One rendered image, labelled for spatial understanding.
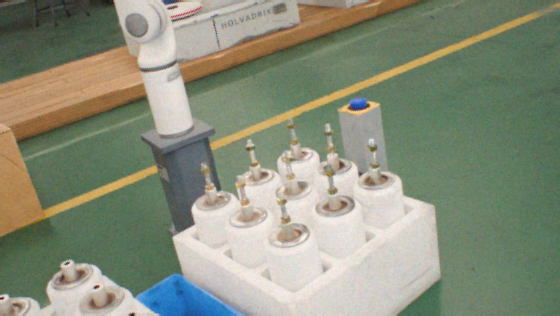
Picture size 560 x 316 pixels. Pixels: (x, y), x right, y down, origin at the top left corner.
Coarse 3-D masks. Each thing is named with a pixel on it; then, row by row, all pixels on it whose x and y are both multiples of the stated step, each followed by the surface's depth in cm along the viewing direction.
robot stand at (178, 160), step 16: (208, 128) 152; (160, 144) 148; (176, 144) 147; (192, 144) 151; (208, 144) 155; (160, 160) 154; (176, 160) 150; (192, 160) 152; (208, 160) 154; (160, 176) 159; (176, 176) 152; (192, 176) 153; (176, 192) 154; (192, 192) 154; (176, 208) 157; (176, 224) 163; (192, 224) 157
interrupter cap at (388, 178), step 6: (366, 174) 125; (384, 174) 123; (390, 174) 123; (360, 180) 123; (366, 180) 122; (384, 180) 121; (390, 180) 120; (360, 186) 121; (366, 186) 120; (372, 186) 120; (378, 186) 119; (384, 186) 119
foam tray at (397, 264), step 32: (416, 224) 121; (192, 256) 127; (224, 256) 120; (352, 256) 112; (384, 256) 116; (416, 256) 123; (224, 288) 121; (256, 288) 110; (320, 288) 106; (352, 288) 112; (384, 288) 118; (416, 288) 125
